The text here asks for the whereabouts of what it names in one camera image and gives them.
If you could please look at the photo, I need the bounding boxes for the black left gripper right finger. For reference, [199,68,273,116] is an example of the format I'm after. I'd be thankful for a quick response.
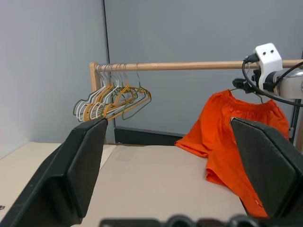
[230,117,303,219]

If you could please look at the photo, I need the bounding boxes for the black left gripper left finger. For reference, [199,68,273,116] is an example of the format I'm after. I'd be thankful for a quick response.
[0,118,108,227]

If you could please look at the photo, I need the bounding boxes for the orange shorts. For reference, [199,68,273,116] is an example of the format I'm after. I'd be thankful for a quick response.
[174,89,291,218]

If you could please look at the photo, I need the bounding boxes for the wooden clothes rack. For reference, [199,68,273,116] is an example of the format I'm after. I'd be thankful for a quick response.
[89,59,303,95]

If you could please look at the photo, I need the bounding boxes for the black low panel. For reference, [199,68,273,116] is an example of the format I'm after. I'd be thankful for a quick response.
[114,127,188,147]

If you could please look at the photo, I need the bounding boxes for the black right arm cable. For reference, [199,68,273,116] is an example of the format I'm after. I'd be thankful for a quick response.
[241,53,303,106]

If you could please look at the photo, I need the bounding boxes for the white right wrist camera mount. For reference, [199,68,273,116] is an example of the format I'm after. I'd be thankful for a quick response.
[253,43,284,92]

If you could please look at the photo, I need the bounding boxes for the black hanging cable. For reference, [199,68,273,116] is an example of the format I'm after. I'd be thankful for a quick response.
[289,99,299,145]

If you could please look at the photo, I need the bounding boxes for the white wire hanger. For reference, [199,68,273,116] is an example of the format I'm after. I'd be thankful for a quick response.
[77,68,124,122]

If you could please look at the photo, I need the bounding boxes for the yellow wire hanger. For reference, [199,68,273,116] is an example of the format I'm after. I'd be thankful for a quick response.
[83,68,134,122]

